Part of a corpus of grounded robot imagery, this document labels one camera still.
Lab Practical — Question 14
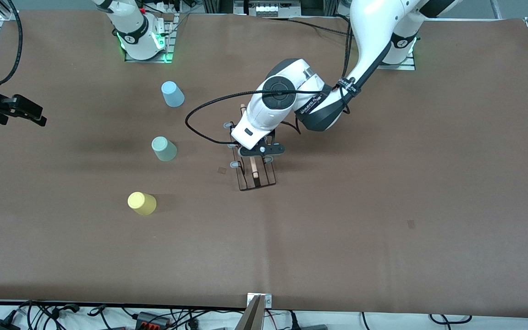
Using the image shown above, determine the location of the grey control box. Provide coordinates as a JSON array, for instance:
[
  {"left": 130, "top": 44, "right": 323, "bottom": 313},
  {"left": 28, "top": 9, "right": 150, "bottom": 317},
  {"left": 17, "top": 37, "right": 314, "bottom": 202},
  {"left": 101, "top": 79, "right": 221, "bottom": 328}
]
[{"left": 233, "top": 0, "right": 302, "bottom": 18}]

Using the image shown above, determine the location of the pale green plastic cup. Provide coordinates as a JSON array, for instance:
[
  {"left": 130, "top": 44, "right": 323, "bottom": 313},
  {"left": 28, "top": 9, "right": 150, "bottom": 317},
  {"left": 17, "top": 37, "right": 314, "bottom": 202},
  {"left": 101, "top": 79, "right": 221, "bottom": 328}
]
[{"left": 151, "top": 136, "right": 177, "bottom": 162}]

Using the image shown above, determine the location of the black looped floor cable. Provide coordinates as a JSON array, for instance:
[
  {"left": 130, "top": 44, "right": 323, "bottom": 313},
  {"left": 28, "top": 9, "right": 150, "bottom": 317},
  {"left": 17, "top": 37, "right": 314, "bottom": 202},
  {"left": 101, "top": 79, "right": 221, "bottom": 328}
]
[{"left": 429, "top": 314, "right": 472, "bottom": 325}]

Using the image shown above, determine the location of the black base power cable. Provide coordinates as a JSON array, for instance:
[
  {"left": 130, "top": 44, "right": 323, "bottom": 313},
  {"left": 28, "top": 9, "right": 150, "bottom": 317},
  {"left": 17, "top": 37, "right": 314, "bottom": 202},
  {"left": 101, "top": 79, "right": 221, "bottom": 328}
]
[{"left": 264, "top": 14, "right": 352, "bottom": 37}]

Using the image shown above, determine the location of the black orange power strip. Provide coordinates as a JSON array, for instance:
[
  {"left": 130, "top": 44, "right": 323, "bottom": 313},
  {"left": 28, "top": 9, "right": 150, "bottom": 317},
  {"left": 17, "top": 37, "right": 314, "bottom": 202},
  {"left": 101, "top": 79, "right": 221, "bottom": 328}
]
[{"left": 133, "top": 312, "right": 171, "bottom": 329}]

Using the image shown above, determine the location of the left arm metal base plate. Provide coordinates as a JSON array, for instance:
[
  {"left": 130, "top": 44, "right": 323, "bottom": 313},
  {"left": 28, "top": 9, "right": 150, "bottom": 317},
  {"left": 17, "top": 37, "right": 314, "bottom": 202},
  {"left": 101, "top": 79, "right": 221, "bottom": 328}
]
[{"left": 378, "top": 50, "right": 416, "bottom": 71}]

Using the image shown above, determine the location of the brown paper table cover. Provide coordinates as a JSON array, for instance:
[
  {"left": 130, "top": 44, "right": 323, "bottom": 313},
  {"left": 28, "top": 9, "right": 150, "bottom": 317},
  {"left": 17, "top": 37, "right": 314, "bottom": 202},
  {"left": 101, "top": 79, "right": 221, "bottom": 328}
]
[{"left": 0, "top": 9, "right": 528, "bottom": 319}]

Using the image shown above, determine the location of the black wire cup holder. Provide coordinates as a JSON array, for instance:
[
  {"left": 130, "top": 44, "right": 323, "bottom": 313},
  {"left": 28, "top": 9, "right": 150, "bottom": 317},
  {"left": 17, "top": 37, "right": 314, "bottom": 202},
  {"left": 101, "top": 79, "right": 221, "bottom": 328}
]
[{"left": 224, "top": 104, "right": 277, "bottom": 192}]

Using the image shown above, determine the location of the silver metal mounting bracket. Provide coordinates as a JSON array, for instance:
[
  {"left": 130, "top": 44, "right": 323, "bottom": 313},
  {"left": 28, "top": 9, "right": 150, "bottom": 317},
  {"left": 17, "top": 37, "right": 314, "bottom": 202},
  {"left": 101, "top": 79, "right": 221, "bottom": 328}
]
[{"left": 247, "top": 293, "right": 273, "bottom": 308}]

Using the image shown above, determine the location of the light blue plastic cup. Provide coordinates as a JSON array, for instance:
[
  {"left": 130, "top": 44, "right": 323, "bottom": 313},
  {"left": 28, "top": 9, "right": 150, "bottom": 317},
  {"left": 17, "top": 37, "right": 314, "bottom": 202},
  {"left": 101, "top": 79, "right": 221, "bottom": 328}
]
[{"left": 161, "top": 81, "right": 185, "bottom": 108}]

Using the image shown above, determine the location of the yellow plastic cup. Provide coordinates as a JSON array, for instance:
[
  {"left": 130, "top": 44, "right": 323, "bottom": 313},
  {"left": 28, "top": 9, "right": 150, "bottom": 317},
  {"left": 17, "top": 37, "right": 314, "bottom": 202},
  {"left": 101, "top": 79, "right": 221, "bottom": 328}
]
[{"left": 127, "top": 192, "right": 157, "bottom": 216}]

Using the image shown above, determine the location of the grey aluminium bar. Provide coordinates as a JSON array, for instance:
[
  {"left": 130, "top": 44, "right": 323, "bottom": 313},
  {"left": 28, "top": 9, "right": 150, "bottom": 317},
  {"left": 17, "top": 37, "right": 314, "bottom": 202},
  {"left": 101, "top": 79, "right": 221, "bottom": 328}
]
[{"left": 234, "top": 296, "right": 265, "bottom": 330}]

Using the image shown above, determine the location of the tangled black cable bundle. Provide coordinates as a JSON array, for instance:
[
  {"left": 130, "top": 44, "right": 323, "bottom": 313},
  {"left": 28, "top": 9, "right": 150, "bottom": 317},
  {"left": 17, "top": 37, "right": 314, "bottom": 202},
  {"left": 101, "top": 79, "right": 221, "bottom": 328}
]
[{"left": 0, "top": 300, "right": 109, "bottom": 330}]

